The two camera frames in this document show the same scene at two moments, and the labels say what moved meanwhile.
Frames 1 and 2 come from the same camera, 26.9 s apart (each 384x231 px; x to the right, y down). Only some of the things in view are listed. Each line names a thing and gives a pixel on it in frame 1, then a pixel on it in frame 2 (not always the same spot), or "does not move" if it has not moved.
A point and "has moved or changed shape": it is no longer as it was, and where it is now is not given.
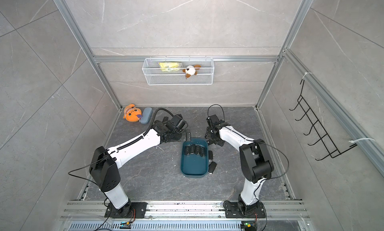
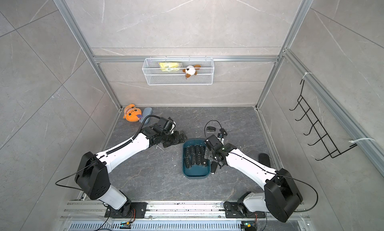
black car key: (202, 151) does not move
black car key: (197, 149) does not move
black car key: (210, 155) has moved or changed shape
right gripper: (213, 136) -> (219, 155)
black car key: (192, 149) does not move
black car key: (211, 167) does not move
